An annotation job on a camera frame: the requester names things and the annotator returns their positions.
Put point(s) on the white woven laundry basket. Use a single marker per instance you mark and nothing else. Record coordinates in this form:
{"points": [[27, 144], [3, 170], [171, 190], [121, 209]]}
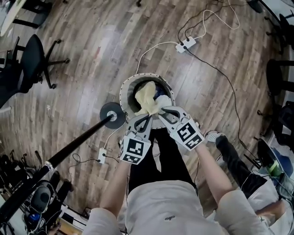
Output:
{"points": [[126, 96]]}

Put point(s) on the person's black trousers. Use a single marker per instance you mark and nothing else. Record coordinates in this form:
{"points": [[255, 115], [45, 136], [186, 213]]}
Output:
{"points": [[172, 160]]}

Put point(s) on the person's right forearm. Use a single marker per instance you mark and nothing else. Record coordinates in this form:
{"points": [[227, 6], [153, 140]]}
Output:
{"points": [[213, 172]]}

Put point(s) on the light round table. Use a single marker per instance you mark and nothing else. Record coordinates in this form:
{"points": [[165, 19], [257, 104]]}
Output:
{"points": [[13, 13]]}

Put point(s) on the black stand with round base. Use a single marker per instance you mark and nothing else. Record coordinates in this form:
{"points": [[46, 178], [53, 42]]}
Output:
{"points": [[75, 143]]}

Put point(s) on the lavender and white clothes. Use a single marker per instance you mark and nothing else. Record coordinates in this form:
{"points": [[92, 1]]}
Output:
{"points": [[165, 101]]}

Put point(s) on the white power strip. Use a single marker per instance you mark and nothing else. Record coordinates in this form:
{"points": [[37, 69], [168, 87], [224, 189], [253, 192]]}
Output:
{"points": [[102, 156], [184, 46]]}

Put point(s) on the black office chair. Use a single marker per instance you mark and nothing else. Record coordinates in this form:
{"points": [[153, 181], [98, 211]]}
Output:
{"points": [[287, 124], [32, 57], [275, 73]]}

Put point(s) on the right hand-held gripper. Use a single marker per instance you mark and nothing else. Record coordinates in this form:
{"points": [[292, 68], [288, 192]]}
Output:
{"points": [[187, 135]]}

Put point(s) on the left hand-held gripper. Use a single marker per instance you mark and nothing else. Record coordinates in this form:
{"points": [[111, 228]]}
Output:
{"points": [[136, 147]]}

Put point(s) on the blue plastic tub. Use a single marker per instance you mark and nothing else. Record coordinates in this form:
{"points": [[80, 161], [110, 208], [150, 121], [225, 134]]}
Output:
{"points": [[284, 158]]}

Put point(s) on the black standing fan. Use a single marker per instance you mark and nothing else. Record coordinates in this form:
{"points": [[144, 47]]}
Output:
{"points": [[256, 5]]}

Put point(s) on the person's left forearm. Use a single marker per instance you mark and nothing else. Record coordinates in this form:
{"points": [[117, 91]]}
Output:
{"points": [[119, 183]]}

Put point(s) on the cream yellow garment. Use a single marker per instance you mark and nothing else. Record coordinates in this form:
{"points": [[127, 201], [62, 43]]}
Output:
{"points": [[147, 96]]}

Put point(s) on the person's white shirt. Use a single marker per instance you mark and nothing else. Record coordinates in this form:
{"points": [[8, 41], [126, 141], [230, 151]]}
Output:
{"points": [[165, 206]]}

